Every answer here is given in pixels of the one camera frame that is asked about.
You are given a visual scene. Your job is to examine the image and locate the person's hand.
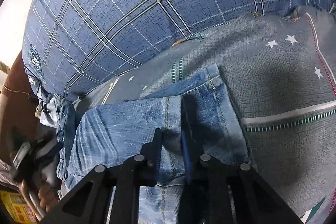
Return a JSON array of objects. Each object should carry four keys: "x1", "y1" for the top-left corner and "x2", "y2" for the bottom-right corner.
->
[{"x1": 19, "y1": 174, "x2": 60, "y2": 221}]

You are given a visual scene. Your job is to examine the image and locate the yellow box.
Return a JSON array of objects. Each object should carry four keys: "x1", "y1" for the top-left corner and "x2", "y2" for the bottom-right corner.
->
[{"x1": 1, "y1": 190, "x2": 37, "y2": 223}]

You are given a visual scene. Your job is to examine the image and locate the light blue denim jeans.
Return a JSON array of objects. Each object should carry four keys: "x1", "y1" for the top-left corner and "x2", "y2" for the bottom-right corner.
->
[{"x1": 56, "y1": 64, "x2": 250, "y2": 223}]

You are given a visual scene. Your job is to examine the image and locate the black earphone cable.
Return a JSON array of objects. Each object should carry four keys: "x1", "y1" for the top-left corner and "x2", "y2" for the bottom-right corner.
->
[{"x1": 23, "y1": 63, "x2": 52, "y2": 114}]

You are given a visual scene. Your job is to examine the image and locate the blue plaid pillow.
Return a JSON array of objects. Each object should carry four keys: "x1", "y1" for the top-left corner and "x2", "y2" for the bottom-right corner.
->
[{"x1": 22, "y1": 0, "x2": 335, "y2": 101}]

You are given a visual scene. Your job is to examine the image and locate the grey star-patterned bed sheet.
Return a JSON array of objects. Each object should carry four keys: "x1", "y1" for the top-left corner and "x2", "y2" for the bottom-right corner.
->
[{"x1": 76, "y1": 7, "x2": 335, "y2": 223}]

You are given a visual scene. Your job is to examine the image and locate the dark brown headboard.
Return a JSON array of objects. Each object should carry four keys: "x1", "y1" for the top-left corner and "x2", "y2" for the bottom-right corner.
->
[{"x1": 1, "y1": 53, "x2": 38, "y2": 164}]

